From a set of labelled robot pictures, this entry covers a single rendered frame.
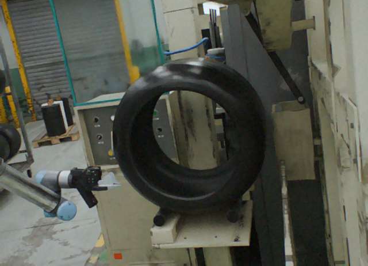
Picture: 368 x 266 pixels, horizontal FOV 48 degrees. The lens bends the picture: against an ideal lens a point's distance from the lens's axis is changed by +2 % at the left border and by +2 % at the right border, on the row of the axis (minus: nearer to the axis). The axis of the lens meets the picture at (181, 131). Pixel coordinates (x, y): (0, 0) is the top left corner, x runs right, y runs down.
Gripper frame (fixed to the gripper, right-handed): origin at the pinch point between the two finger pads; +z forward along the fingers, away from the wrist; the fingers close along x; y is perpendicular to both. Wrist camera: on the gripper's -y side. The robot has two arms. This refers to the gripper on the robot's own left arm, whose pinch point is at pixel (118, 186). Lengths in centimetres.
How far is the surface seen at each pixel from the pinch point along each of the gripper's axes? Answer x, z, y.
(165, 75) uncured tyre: -11, 25, 46
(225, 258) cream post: 24, 40, -44
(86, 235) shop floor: 153, -96, -113
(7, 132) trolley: 305, -268, -62
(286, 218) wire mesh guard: -36, 66, 8
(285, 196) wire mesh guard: -20, 66, 8
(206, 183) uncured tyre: 14.3, 34.3, -3.0
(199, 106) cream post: 24.0, 30.7, 28.7
